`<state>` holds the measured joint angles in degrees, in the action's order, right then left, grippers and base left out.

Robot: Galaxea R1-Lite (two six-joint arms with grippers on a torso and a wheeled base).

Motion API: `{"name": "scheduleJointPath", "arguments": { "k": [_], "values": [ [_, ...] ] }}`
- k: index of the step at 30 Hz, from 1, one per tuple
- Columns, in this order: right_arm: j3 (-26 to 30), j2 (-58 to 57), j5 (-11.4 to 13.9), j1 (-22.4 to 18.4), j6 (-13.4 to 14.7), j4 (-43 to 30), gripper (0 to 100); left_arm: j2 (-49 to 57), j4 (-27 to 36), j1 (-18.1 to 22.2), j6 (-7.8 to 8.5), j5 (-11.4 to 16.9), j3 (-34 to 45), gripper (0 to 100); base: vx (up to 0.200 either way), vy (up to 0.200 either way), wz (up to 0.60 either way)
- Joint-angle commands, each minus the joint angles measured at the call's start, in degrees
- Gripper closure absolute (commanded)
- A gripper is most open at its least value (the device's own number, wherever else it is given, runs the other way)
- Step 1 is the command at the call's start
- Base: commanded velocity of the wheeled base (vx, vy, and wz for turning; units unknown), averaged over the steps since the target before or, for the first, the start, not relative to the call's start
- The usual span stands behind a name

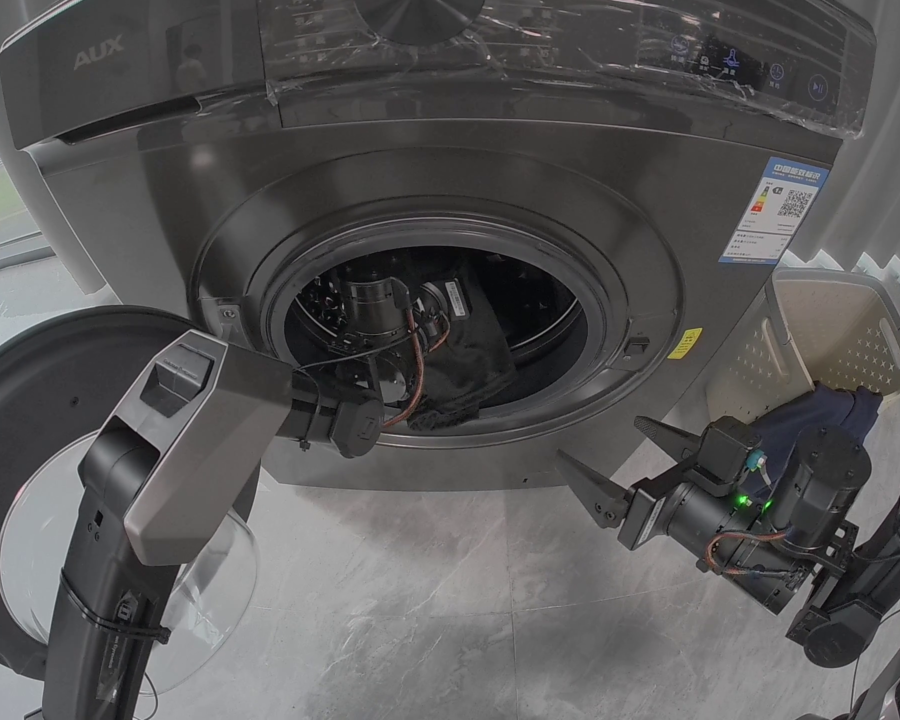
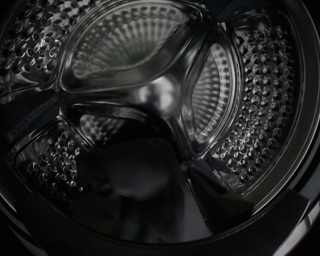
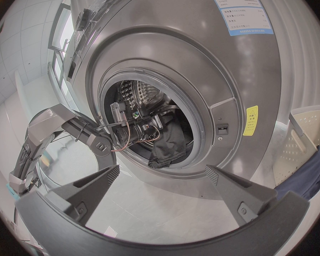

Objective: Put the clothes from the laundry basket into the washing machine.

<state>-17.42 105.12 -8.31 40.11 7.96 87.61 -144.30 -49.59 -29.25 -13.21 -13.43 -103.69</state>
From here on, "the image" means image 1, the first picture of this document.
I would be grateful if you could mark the window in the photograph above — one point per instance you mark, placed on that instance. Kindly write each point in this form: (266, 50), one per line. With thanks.
(0, 207)

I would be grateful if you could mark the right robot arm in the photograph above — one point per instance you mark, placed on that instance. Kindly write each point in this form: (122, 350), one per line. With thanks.
(825, 477)

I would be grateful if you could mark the dark blue garment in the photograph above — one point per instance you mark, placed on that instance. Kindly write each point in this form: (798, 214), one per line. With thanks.
(787, 432)

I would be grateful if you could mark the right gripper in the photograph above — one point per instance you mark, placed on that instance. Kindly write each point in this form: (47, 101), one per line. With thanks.
(682, 514)

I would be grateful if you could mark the black garment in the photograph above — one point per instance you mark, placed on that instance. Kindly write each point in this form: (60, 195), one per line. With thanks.
(469, 372)

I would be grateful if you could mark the grey washing machine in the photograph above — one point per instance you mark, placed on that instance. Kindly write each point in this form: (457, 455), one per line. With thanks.
(435, 177)

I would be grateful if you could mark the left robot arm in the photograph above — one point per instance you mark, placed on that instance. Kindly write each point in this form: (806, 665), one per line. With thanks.
(187, 432)

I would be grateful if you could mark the cream laundry basket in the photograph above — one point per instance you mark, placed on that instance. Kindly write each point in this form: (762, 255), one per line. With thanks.
(832, 334)

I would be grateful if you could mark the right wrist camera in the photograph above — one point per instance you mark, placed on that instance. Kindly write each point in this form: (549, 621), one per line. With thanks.
(724, 451)

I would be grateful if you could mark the washing machine door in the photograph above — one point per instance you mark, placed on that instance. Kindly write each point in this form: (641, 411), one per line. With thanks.
(37, 372)

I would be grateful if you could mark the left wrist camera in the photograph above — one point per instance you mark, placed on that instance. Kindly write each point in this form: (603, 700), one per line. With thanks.
(456, 298)

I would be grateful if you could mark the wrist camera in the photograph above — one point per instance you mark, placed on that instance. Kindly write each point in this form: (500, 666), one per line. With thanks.
(456, 298)
(724, 451)

